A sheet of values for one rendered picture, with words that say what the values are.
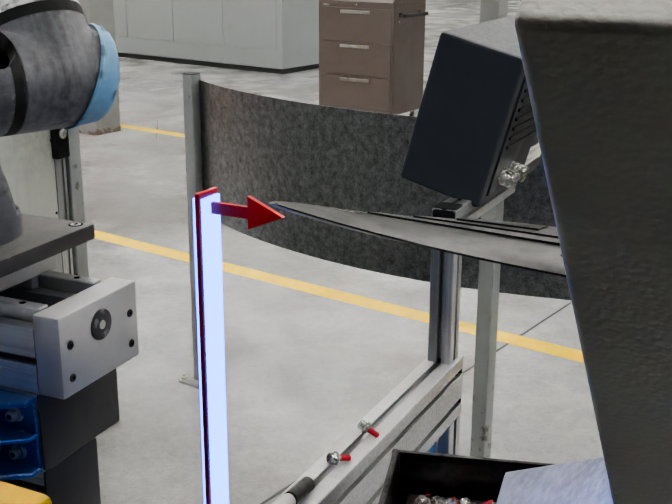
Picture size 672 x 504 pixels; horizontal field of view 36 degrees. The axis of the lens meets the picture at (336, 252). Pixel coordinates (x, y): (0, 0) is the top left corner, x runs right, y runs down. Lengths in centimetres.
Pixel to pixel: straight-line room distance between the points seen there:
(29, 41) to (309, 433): 197
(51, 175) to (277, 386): 100
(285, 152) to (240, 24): 795
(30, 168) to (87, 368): 165
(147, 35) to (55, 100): 1038
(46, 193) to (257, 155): 56
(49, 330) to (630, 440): 87
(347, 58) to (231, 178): 464
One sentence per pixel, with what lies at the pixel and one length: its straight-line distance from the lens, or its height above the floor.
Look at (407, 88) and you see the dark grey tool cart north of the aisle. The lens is 756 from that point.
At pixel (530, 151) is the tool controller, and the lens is 141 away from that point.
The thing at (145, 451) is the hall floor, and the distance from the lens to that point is 295.
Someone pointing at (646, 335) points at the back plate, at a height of 129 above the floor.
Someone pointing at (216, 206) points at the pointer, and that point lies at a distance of 74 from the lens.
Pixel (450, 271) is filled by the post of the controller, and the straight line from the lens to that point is 125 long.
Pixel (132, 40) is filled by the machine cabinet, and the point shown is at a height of 20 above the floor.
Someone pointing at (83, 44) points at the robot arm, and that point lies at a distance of 124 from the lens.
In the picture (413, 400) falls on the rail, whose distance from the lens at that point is 119.
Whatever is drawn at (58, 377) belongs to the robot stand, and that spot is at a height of 93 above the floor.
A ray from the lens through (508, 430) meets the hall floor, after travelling 306.
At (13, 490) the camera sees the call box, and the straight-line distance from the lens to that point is 62.
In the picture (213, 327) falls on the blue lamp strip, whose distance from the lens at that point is 77.
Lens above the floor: 137
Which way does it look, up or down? 17 degrees down
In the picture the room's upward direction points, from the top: straight up
